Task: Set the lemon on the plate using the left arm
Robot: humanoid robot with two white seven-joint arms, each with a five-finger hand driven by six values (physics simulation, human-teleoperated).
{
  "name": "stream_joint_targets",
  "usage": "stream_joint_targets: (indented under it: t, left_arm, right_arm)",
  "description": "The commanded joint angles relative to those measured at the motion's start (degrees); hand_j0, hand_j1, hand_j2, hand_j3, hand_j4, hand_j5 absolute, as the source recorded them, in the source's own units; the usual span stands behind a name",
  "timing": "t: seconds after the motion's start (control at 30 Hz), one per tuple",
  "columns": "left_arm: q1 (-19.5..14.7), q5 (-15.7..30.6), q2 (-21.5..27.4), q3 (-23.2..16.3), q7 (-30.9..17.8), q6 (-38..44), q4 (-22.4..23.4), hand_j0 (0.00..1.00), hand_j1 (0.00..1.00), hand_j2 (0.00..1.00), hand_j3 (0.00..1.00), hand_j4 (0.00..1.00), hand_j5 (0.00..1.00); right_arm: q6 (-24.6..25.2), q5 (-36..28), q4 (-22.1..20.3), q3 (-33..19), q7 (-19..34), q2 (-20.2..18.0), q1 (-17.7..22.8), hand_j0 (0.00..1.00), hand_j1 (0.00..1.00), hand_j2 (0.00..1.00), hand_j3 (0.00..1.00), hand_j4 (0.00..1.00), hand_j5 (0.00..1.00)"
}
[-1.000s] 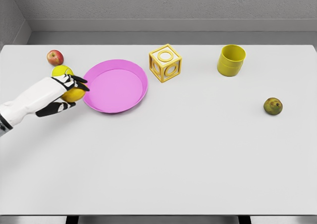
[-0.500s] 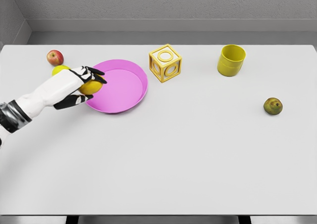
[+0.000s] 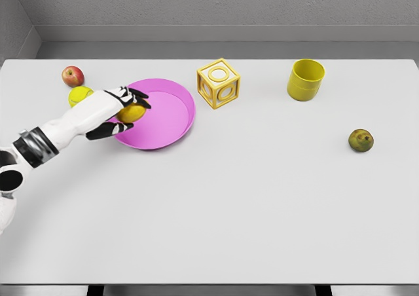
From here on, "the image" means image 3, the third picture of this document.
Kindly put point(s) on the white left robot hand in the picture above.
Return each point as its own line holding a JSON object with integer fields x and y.
{"x": 98, "y": 107}

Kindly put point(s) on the red apple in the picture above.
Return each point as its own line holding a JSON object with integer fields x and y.
{"x": 72, "y": 76}

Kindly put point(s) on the yellow cup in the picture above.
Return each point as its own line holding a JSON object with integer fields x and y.
{"x": 305, "y": 80}

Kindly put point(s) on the yellow tennis ball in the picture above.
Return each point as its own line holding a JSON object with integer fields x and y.
{"x": 78, "y": 94}

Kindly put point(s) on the yellow open-frame cube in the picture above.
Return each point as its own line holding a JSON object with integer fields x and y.
{"x": 218, "y": 84}

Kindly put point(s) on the pink round plate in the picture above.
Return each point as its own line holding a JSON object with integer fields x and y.
{"x": 163, "y": 116}

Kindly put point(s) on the yellow lemon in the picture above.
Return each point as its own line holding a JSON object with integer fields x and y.
{"x": 132, "y": 113}

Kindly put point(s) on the green-brown pear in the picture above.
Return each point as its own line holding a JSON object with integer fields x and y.
{"x": 361, "y": 140}

